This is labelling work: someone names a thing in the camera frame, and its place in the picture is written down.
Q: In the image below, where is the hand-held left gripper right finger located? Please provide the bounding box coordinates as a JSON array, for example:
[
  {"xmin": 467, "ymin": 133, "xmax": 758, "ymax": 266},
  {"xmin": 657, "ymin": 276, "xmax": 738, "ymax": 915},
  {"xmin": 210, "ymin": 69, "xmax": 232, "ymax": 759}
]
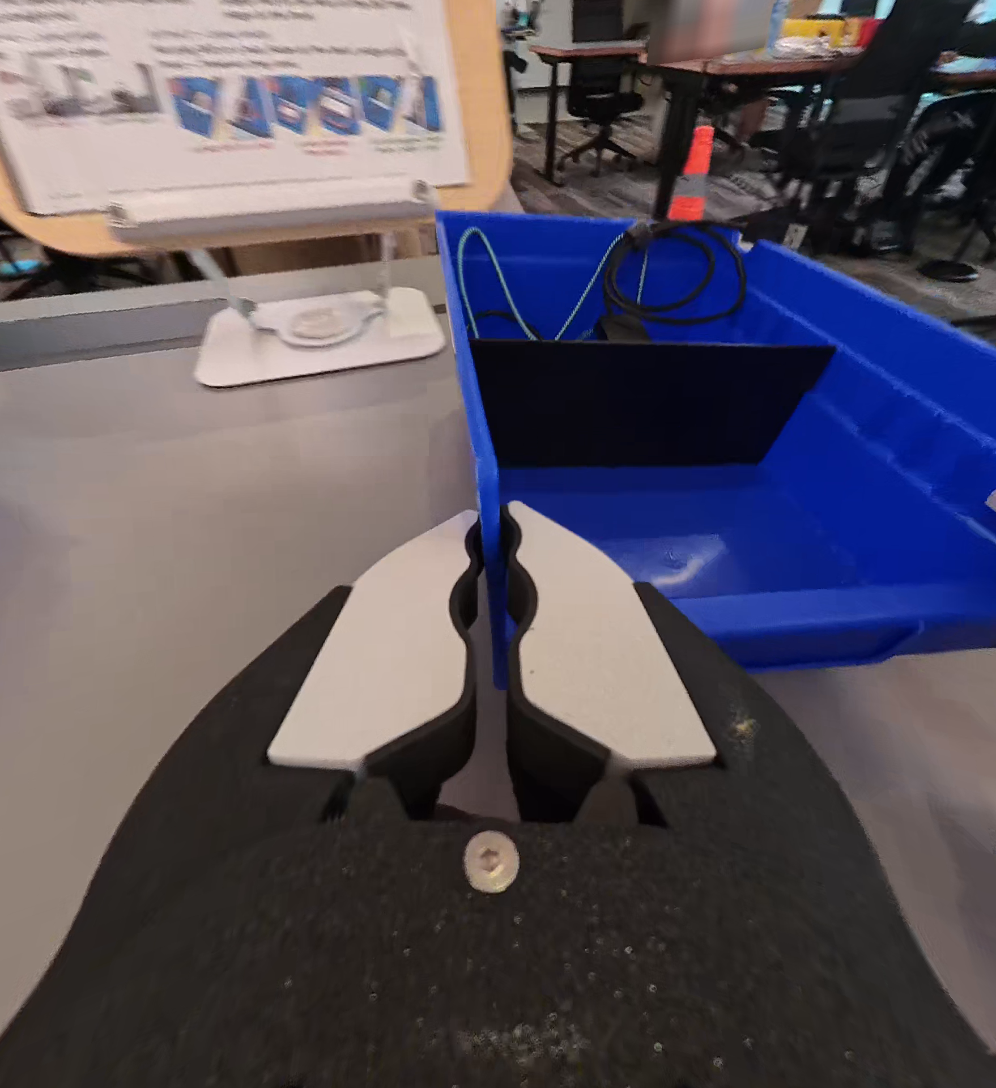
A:
[{"xmin": 502, "ymin": 501, "xmax": 718, "ymax": 773}]

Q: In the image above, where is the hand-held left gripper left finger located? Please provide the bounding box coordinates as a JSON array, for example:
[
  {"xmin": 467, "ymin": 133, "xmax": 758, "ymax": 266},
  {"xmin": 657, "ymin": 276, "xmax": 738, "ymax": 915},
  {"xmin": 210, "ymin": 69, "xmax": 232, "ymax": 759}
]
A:
[{"xmin": 267, "ymin": 510, "xmax": 482, "ymax": 773}]

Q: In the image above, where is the blue storage bin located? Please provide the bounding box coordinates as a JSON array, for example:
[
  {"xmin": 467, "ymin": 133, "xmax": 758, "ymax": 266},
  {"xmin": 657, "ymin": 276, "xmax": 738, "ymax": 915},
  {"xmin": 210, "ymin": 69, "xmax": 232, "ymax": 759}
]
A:
[{"xmin": 434, "ymin": 208, "xmax": 996, "ymax": 691}]

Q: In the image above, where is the black usb hub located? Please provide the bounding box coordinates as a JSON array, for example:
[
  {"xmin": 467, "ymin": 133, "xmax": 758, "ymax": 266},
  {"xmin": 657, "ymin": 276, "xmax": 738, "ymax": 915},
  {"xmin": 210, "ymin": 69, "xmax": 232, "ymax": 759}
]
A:
[{"xmin": 598, "ymin": 223, "xmax": 748, "ymax": 343}]

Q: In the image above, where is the teal braided usb cable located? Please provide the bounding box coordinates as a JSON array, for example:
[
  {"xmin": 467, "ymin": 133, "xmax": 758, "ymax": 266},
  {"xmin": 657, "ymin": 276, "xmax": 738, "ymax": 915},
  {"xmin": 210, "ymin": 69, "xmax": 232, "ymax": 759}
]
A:
[{"xmin": 456, "ymin": 225, "xmax": 652, "ymax": 343}]

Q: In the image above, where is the black bin divider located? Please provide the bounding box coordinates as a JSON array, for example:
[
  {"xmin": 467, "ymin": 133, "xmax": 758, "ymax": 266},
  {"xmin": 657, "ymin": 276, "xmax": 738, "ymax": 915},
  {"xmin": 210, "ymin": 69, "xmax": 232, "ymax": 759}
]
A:
[{"xmin": 468, "ymin": 338, "xmax": 837, "ymax": 469}]

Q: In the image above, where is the black office chair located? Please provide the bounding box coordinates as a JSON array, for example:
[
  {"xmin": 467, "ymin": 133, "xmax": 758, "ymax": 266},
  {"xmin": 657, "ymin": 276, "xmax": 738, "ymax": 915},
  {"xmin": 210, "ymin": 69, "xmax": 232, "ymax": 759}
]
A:
[
  {"xmin": 761, "ymin": 80, "xmax": 926, "ymax": 258},
  {"xmin": 557, "ymin": 0, "xmax": 649, "ymax": 177}
]

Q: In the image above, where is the orange cone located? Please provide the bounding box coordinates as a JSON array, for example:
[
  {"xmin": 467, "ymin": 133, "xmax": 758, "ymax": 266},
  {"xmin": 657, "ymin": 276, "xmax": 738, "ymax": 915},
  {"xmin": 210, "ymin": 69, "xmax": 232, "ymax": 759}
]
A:
[{"xmin": 666, "ymin": 126, "xmax": 717, "ymax": 224}]

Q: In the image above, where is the brown office desk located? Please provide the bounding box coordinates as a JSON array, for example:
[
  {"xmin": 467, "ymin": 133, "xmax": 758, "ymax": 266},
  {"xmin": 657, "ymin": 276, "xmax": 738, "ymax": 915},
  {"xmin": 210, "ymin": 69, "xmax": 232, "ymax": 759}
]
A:
[{"xmin": 530, "ymin": 38, "xmax": 996, "ymax": 215}]

